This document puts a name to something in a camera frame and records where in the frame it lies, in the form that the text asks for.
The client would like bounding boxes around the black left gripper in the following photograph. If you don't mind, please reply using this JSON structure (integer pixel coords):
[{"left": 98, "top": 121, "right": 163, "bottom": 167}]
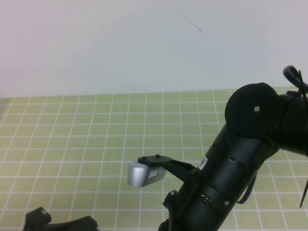
[{"left": 24, "top": 206, "right": 99, "bottom": 231}]

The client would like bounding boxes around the black right camera mount bracket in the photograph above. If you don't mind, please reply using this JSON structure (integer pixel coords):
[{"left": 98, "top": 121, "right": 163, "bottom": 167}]
[{"left": 137, "top": 154, "right": 201, "bottom": 184}]

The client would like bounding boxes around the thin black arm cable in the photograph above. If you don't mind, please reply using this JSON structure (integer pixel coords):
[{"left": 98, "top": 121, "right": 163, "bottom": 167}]
[{"left": 235, "top": 172, "right": 257, "bottom": 205}]

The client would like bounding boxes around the thin black zip tie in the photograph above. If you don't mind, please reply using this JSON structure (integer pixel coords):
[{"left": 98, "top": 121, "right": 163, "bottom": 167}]
[{"left": 297, "top": 69, "right": 308, "bottom": 208}]

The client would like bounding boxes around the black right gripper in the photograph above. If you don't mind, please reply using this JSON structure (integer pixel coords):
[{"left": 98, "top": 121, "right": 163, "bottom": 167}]
[{"left": 157, "top": 189, "right": 186, "bottom": 231}]

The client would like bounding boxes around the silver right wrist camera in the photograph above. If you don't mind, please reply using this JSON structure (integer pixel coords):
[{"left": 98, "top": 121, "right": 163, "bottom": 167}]
[{"left": 127, "top": 160, "right": 167, "bottom": 188}]

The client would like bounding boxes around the green white-grid table mat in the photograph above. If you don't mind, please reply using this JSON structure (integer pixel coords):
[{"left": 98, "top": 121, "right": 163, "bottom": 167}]
[{"left": 0, "top": 87, "right": 308, "bottom": 231}]

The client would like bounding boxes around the dark blue looped cable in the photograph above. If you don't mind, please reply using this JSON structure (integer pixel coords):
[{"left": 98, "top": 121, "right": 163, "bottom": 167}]
[{"left": 282, "top": 65, "right": 308, "bottom": 89}]

